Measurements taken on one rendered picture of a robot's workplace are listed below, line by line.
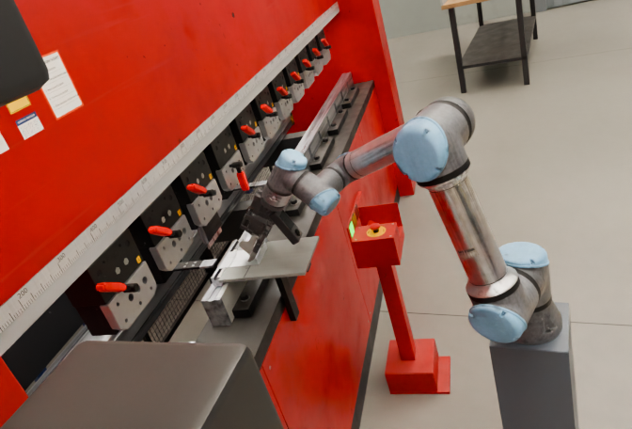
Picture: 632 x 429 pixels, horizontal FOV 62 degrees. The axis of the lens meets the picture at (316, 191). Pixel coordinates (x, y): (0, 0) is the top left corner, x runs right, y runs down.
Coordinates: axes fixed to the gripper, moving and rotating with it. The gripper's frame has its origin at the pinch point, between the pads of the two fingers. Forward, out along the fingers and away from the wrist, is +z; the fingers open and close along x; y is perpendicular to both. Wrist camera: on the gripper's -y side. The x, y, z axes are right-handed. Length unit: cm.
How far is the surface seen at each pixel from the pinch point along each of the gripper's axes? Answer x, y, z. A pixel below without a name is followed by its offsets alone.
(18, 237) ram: 60, 35, -31
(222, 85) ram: -29, 33, -30
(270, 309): 9.0, -11.1, 8.5
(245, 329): 17.2, -7.3, 11.7
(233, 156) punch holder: -18.9, 19.6, -14.8
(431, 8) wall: -754, -64, 36
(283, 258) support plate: 2.4, -7.8, -5.1
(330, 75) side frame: -214, 11, 16
